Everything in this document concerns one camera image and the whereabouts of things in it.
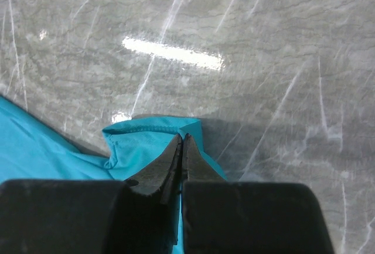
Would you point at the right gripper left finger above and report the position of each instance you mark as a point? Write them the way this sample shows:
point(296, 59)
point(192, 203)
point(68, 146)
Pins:
point(160, 178)

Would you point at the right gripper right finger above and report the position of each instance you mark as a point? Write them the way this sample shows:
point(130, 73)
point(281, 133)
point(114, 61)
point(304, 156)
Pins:
point(194, 166)

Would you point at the teal t shirt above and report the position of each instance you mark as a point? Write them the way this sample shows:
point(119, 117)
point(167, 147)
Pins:
point(55, 199)

